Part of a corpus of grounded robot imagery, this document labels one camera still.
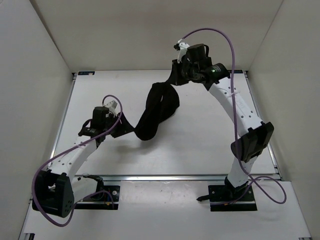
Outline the blue label sticker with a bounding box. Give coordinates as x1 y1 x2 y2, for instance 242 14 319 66
77 71 95 76
228 69 244 74

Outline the aluminium rail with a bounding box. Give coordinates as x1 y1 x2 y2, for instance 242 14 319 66
101 174 226 182

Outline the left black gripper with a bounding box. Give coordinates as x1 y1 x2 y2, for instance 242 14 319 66
104 110 136 138

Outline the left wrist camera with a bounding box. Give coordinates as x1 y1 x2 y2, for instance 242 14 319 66
102 100 118 116

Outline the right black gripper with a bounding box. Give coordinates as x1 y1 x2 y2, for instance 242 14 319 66
168 58 199 87

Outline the purple cable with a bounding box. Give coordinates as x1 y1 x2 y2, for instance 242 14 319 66
32 94 124 228
179 29 288 206

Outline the black skirt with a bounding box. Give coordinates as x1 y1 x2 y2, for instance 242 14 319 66
134 82 180 141

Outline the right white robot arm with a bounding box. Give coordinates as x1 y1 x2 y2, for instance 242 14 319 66
168 42 274 200

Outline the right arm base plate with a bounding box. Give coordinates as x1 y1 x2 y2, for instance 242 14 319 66
196 185 258 212

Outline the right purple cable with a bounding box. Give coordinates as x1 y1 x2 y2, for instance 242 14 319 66
179 29 288 206

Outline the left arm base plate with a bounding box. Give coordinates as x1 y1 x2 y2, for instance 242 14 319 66
75 185 121 211

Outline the right blue label sticker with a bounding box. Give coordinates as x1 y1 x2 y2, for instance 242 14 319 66
228 69 244 74

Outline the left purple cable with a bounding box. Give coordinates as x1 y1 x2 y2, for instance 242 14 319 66
32 94 124 228

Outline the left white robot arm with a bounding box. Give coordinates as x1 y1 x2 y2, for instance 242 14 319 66
32 101 134 218

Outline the left blue label sticker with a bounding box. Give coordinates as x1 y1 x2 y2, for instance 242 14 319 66
77 71 95 76

